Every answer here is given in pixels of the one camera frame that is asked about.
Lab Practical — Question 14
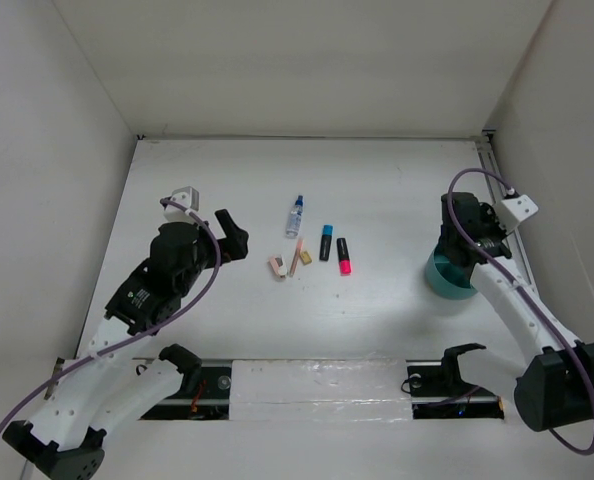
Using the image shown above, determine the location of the orange pencil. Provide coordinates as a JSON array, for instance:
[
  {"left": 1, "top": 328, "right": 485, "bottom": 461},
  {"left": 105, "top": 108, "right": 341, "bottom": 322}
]
[{"left": 289, "top": 236, "right": 303, "bottom": 278}]

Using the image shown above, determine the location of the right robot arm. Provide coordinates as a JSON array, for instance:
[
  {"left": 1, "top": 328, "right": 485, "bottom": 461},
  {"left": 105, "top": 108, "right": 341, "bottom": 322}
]
[{"left": 230, "top": 192, "right": 594, "bottom": 432}]

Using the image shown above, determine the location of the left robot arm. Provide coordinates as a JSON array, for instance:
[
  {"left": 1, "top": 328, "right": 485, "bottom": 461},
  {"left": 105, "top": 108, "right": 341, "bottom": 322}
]
[{"left": 2, "top": 199, "right": 249, "bottom": 479}]

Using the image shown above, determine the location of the pink eraser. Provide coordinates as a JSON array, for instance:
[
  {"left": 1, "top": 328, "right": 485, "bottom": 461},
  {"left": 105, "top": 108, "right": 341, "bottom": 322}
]
[{"left": 268, "top": 255, "right": 288, "bottom": 279}]

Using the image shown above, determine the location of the clear spray bottle blue cap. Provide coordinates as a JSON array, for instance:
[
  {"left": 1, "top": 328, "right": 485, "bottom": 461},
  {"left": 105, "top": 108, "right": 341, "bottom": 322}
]
[{"left": 285, "top": 195, "right": 304, "bottom": 238}]

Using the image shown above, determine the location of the teal round container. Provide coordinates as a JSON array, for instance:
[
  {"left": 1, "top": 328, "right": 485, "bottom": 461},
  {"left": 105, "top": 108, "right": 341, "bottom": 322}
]
[{"left": 424, "top": 248, "right": 477, "bottom": 300}]

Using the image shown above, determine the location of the small yellow sharpener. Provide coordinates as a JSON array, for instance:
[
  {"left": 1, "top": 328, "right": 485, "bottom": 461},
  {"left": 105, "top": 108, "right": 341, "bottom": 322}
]
[{"left": 300, "top": 251, "right": 312, "bottom": 265}]

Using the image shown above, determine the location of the blue capped black highlighter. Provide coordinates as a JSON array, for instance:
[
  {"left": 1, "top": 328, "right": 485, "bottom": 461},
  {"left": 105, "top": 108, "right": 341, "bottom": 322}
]
[{"left": 319, "top": 224, "right": 333, "bottom": 261}]

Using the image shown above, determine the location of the pink capped black highlighter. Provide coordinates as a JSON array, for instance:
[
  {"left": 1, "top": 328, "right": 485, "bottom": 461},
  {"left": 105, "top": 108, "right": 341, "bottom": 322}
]
[{"left": 336, "top": 237, "right": 352, "bottom": 276}]

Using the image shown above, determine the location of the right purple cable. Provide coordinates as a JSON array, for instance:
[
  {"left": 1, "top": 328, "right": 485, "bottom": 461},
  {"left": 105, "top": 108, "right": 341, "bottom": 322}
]
[{"left": 447, "top": 167, "right": 594, "bottom": 456}]

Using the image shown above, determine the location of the purple cable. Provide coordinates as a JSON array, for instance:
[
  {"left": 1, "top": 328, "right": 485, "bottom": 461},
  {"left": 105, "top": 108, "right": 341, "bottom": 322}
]
[
  {"left": 447, "top": 167, "right": 594, "bottom": 456},
  {"left": 0, "top": 197, "right": 223, "bottom": 480}
]

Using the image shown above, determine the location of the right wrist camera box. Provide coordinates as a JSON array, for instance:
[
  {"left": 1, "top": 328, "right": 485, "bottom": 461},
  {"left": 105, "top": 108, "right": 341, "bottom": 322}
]
[{"left": 493, "top": 194, "right": 539, "bottom": 233}]

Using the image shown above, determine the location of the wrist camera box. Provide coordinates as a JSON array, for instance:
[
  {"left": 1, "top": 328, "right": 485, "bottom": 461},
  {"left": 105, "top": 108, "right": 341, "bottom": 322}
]
[
  {"left": 493, "top": 194, "right": 539, "bottom": 233},
  {"left": 160, "top": 186, "right": 199, "bottom": 222}
]

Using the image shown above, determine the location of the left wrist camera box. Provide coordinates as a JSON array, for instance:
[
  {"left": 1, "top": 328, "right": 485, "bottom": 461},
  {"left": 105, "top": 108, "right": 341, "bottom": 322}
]
[{"left": 160, "top": 186, "right": 199, "bottom": 222}]

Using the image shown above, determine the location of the aluminium side rail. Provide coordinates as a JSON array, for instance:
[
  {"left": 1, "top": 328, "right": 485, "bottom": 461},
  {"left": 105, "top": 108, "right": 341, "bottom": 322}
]
[{"left": 476, "top": 130, "right": 558, "bottom": 351}]

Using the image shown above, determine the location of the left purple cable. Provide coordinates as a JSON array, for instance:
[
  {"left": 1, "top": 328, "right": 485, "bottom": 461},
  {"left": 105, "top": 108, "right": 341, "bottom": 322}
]
[{"left": 0, "top": 197, "right": 223, "bottom": 480}]

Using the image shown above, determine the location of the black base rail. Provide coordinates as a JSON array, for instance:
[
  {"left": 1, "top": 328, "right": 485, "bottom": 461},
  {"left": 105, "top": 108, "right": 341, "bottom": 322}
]
[{"left": 143, "top": 359, "right": 506, "bottom": 424}]

